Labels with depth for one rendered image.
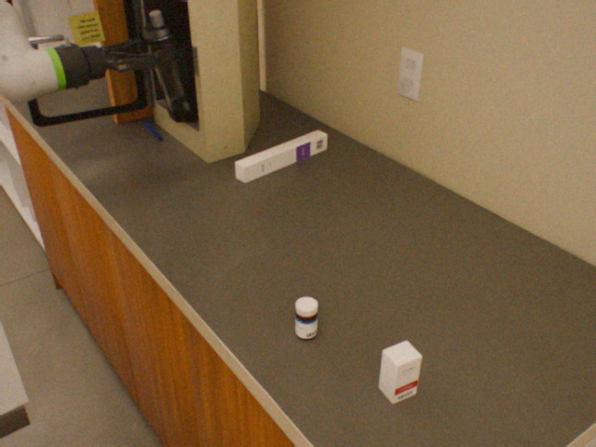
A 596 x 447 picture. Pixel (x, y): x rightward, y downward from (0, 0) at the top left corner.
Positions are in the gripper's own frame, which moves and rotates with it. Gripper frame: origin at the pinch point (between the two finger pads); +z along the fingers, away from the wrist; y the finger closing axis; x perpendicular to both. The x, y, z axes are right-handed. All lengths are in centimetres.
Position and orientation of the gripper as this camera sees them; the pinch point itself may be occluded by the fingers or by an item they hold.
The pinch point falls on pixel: (165, 49)
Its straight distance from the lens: 158.1
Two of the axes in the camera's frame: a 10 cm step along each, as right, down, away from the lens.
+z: 8.1, -3.2, 4.9
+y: -5.8, -4.5, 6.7
